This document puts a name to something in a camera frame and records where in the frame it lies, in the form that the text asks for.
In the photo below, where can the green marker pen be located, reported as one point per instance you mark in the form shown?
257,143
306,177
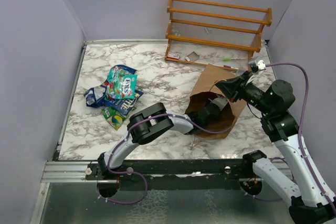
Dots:
234,58

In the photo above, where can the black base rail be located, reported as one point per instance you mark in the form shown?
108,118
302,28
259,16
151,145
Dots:
177,174

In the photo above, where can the green snack packet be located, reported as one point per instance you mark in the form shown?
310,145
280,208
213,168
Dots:
113,117

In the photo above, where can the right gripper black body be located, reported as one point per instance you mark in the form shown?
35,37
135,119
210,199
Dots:
244,89

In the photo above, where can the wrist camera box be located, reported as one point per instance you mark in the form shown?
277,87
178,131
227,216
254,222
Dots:
220,102
257,66

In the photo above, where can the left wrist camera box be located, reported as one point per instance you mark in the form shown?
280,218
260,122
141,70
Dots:
220,102

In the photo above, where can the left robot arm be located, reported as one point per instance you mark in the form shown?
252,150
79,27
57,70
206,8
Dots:
152,122

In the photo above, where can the dark blue snack packet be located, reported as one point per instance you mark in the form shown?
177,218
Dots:
96,97

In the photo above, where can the wooden shelf rack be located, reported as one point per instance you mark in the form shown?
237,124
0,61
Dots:
218,25

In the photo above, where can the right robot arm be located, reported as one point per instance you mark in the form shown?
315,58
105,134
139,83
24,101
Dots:
308,198

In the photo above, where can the brown paper bag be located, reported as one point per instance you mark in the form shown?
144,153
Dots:
203,92

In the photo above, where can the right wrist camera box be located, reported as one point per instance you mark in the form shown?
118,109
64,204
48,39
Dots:
257,66

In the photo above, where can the pink marker pen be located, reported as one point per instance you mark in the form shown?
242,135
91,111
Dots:
226,66

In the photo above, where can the small open cardboard box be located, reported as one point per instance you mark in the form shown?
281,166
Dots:
192,57

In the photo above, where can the teal white candy bag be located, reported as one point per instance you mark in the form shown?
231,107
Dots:
122,87

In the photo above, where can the red white small box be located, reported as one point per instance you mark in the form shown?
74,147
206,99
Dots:
173,55

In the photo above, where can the teal red snack packet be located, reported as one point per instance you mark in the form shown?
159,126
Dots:
118,71

